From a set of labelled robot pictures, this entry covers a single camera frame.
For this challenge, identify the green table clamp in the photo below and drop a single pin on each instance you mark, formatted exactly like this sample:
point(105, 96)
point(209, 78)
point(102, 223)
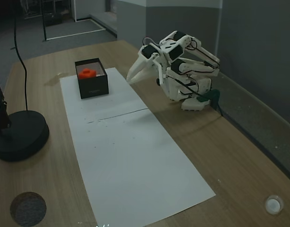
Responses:
point(213, 94)

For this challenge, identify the clear tape strip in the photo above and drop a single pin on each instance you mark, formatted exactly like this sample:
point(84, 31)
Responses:
point(53, 81)

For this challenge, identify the dark brown box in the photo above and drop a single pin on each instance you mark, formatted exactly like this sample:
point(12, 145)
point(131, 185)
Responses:
point(94, 88)

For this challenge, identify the black round lamp base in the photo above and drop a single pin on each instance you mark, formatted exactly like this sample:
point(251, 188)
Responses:
point(22, 134)

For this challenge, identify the orange square block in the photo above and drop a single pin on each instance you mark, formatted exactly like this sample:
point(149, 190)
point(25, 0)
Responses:
point(88, 73)

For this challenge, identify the grey desk divider panel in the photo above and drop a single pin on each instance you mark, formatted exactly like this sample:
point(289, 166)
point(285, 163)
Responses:
point(265, 123)

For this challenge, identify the small white round cap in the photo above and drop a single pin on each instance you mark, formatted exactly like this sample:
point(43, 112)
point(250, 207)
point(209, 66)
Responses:
point(273, 204)

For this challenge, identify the white paper sheet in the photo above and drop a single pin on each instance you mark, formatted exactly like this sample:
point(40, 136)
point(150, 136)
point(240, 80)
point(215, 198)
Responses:
point(71, 99)
point(135, 165)

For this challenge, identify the black metal stand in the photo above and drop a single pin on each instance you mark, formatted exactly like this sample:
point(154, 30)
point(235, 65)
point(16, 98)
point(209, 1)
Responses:
point(44, 23)

